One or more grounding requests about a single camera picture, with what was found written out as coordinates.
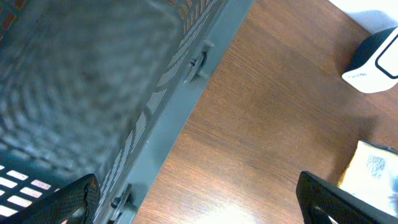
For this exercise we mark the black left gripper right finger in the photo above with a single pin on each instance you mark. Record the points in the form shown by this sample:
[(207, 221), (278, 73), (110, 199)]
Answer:
[(322, 202)]

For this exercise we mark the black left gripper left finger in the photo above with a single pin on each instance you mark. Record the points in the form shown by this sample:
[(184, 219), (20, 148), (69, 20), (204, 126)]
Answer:
[(75, 203)]

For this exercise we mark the yellow snack bag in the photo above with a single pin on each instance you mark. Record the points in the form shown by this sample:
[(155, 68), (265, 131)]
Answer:
[(371, 176)]

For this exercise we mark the white barcode scanner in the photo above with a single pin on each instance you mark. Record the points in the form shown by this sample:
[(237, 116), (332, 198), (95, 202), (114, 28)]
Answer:
[(373, 67)]

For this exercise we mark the grey plastic basket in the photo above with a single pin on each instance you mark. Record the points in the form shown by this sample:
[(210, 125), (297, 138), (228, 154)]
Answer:
[(104, 88)]

